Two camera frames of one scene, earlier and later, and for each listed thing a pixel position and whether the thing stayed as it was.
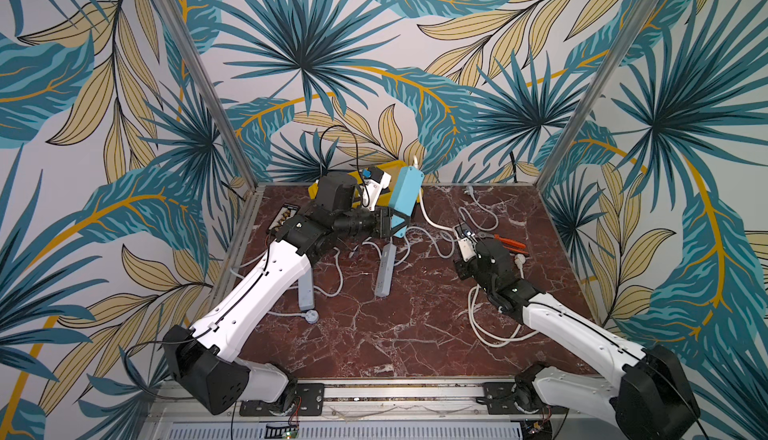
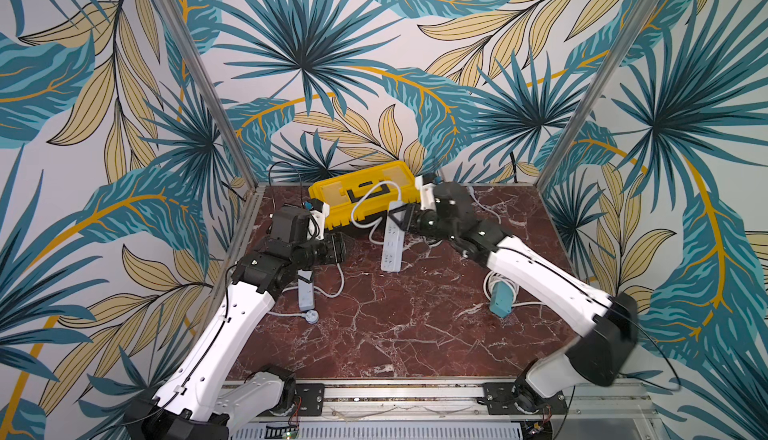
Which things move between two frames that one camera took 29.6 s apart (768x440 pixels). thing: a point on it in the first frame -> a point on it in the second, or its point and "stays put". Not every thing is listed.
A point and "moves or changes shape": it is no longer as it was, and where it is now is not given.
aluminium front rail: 581,400 stays put
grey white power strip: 385,270 moves or changes shape
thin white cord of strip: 434,241 -> 395,182
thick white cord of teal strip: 471,291 moves or changes shape
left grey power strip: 306,293 stays put
